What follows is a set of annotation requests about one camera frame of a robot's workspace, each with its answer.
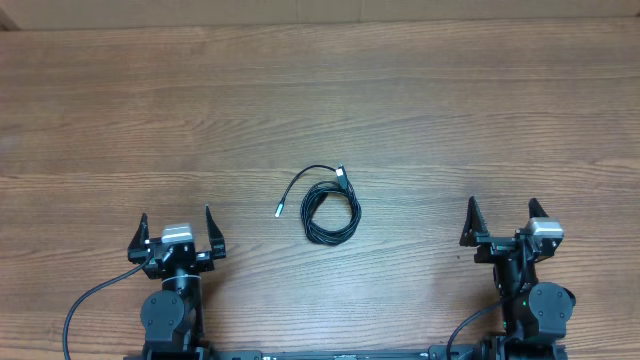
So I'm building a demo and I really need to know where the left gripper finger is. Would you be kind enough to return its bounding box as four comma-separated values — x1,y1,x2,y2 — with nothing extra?
128,213,149,251
205,205,225,249

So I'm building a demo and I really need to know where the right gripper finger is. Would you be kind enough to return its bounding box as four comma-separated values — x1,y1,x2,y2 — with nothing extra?
459,196,490,247
528,198,548,218

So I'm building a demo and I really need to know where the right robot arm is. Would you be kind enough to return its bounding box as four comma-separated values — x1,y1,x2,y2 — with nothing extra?
445,196,576,360

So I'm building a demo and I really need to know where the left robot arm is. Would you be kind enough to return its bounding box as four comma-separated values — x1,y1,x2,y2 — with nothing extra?
127,208,226,360

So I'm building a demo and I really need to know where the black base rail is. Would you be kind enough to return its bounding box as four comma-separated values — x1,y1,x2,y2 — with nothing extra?
212,345,474,360

